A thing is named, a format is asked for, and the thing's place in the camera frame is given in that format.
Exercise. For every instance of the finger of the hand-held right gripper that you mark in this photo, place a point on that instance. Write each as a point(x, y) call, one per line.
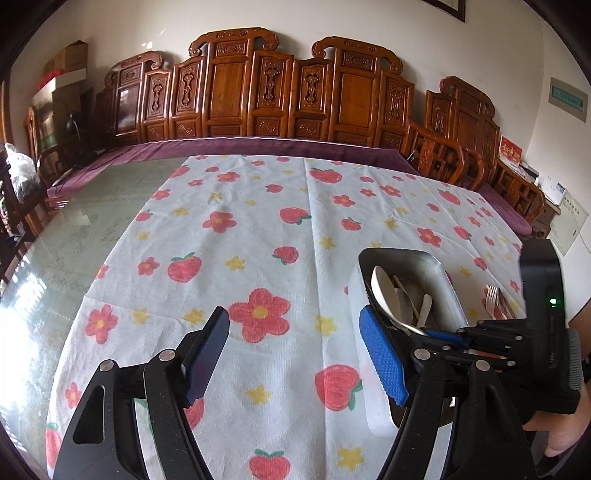
point(498, 330)
point(498, 356)

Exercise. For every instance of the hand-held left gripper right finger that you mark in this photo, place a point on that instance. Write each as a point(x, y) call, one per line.
point(383, 355)

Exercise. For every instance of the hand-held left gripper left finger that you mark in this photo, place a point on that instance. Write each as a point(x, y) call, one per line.
point(207, 360)

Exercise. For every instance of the metal spoon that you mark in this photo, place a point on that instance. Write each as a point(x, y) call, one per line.
point(408, 309)

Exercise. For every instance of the small white spoon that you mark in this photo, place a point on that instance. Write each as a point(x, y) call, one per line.
point(425, 308)

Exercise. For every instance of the large white spoon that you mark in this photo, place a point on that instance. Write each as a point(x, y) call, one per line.
point(384, 290)

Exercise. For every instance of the rectangular metal tin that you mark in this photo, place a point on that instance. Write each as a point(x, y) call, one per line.
point(434, 277)

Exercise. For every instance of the person's right hand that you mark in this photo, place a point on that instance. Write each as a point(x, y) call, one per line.
point(565, 434)

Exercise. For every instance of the metal fork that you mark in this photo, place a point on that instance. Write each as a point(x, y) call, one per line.
point(493, 300)

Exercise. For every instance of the purple armchair cushion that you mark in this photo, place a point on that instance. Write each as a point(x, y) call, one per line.
point(503, 205)

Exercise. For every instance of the strawberry flower print tablecloth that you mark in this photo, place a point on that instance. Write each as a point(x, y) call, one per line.
point(277, 230)

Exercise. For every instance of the white box with blue label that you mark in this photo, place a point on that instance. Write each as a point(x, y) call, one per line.
point(556, 191)

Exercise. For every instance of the red card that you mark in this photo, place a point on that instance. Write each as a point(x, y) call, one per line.
point(511, 152)

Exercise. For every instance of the carved wooden armchair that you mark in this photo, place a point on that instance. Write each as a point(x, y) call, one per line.
point(461, 124)

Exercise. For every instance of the dark wooden chair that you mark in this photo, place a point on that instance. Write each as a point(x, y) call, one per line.
point(14, 221)

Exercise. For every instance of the clear plastic bag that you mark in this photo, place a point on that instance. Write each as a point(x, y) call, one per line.
point(21, 173)

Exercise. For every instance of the carved wooden sofa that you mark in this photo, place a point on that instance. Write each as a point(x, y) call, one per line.
point(231, 92)

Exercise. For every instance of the dark cabinet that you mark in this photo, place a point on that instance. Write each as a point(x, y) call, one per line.
point(69, 120)

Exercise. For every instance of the red cloth bundle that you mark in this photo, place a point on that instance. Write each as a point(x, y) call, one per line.
point(47, 79)

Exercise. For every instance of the framed peacock flower painting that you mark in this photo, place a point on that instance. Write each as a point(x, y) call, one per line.
point(450, 7)

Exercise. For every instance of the brown cardboard box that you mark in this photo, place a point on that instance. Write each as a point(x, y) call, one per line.
point(67, 57)

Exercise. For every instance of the grey wall panel green strip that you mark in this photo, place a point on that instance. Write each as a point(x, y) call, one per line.
point(568, 99)

